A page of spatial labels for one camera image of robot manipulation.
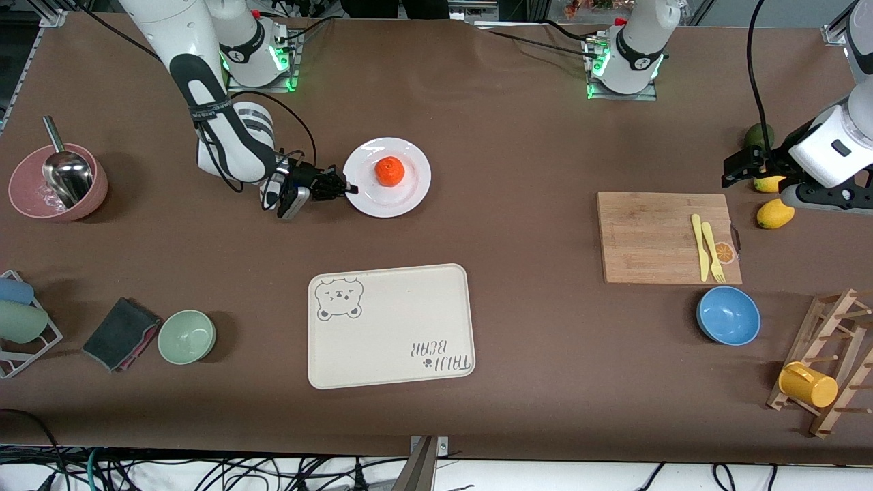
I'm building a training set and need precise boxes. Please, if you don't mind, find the orange fruit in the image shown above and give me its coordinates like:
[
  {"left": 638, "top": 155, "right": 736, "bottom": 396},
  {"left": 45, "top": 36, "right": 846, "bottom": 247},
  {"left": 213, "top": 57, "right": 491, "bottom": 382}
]
[{"left": 374, "top": 156, "right": 405, "bottom": 188}]

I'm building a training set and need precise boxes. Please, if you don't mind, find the white round plate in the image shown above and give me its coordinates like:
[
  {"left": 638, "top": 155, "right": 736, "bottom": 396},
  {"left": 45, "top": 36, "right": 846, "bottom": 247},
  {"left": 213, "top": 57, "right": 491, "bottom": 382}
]
[{"left": 342, "top": 138, "right": 432, "bottom": 218}]

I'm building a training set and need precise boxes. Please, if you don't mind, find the dark green avocado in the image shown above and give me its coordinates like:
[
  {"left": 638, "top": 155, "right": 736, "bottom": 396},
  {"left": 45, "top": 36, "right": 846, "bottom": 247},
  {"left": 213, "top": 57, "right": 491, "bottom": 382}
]
[{"left": 744, "top": 123, "right": 775, "bottom": 151}]

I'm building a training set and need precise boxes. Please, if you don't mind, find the yellow plastic fork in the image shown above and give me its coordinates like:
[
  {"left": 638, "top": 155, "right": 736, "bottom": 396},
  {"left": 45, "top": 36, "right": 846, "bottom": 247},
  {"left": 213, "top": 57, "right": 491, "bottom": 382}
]
[{"left": 701, "top": 222, "right": 726, "bottom": 284}]

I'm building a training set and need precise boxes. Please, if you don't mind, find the yellow plastic knife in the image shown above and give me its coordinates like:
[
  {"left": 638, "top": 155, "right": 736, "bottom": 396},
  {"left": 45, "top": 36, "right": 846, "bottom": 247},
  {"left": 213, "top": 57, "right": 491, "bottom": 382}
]
[{"left": 691, "top": 213, "right": 711, "bottom": 282}]

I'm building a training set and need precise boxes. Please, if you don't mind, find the wooden cutting board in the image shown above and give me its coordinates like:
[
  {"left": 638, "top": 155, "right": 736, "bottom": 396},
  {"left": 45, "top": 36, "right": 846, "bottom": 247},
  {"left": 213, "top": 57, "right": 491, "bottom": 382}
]
[{"left": 597, "top": 192, "right": 743, "bottom": 285}]

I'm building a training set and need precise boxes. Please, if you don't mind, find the blue bowl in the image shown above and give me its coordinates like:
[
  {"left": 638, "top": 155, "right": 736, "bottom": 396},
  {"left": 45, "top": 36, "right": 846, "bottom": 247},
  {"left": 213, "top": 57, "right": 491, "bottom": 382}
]
[{"left": 696, "top": 286, "right": 761, "bottom": 346}]

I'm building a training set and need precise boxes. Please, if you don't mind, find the cream bear print tray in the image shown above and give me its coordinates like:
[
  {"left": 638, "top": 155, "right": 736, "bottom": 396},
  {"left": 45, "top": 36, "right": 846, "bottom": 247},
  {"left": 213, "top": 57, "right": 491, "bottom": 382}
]
[{"left": 308, "top": 263, "right": 475, "bottom": 390}]

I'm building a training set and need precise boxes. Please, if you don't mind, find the wooden cup rack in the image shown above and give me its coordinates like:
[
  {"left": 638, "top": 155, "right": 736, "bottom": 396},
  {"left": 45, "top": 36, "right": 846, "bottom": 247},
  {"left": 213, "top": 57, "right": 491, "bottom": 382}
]
[{"left": 767, "top": 288, "right": 873, "bottom": 438}]

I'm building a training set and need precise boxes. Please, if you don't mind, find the green bowl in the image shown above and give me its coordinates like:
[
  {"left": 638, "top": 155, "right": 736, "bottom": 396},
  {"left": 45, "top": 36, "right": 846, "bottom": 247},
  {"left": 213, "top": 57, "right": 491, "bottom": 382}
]
[{"left": 158, "top": 310, "right": 217, "bottom": 366}]

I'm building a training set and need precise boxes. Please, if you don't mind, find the yellow cup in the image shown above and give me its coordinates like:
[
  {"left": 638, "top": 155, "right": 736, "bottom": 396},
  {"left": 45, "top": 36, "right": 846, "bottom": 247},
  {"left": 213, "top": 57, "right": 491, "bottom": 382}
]
[{"left": 778, "top": 361, "right": 839, "bottom": 408}]

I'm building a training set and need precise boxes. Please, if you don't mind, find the metal scoop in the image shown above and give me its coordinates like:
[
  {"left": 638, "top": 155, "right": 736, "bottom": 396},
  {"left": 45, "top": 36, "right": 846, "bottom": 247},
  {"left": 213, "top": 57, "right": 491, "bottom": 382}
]
[{"left": 42, "top": 116, "right": 94, "bottom": 209}]

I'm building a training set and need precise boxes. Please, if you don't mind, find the dark folded cloth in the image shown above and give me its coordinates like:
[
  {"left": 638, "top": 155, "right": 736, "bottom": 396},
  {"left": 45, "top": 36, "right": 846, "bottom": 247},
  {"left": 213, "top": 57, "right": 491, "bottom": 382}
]
[{"left": 83, "top": 297, "right": 163, "bottom": 373}]

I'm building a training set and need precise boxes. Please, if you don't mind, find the pink bowl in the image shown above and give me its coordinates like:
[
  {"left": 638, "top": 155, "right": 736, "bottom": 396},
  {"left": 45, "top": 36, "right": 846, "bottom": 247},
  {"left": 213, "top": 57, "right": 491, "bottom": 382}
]
[{"left": 8, "top": 143, "right": 109, "bottom": 222}]

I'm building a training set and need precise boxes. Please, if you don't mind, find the blue cup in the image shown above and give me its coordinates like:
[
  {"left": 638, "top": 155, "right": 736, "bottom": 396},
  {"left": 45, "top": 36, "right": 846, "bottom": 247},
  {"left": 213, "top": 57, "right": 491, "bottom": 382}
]
[{"left": 0, "top": 278, "right": 35, "bottom": 306}]

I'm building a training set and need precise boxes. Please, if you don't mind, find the pale green cup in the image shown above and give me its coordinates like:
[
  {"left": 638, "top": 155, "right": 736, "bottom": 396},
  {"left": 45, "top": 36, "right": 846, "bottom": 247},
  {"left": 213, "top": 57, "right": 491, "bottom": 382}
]
[{"left": 0, "top": 301, "right": 50, "bottom": 344}]

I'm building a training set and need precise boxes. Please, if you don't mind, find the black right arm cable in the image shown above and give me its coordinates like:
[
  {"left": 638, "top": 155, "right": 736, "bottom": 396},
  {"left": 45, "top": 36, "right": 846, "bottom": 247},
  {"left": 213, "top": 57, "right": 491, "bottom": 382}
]
[{"left": 194, "top": 92, "right": 319, "bottom": 193}]

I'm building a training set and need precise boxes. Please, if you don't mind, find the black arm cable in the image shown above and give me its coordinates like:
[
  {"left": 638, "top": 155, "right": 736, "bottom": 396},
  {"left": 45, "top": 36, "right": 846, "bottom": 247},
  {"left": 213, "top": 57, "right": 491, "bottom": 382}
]
[
  {"left": 194, "top": 92, "right": 319, "bottom": 193},
  {"left": 748, "top": 0, "right": 773, "bottom": 168}
]

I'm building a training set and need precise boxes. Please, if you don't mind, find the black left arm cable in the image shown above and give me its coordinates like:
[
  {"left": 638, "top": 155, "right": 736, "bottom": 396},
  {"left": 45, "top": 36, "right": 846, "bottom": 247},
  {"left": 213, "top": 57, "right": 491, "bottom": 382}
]
[{"left": 748, "top": 0, "right": 773, "bottom": 168}]

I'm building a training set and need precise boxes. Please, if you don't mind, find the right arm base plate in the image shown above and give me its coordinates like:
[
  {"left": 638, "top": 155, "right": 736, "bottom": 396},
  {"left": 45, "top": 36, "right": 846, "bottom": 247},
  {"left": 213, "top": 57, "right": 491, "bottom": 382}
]
[{"left": 225, "top": 31, "right": 302, "bottom": 93}]

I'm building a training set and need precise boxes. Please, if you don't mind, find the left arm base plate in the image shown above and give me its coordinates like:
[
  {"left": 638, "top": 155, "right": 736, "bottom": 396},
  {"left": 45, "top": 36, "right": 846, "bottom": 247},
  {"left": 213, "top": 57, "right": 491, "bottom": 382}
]
[{"left": 585, "top": 38, "right": 659, "bottom": 102}]

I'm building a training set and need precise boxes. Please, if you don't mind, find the white wire rack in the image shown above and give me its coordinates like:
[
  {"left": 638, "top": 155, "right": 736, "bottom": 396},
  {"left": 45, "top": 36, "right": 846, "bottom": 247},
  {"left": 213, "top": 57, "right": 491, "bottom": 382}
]
[{"left": 0, "top": 270, "right": 63, "bottom": 380}]

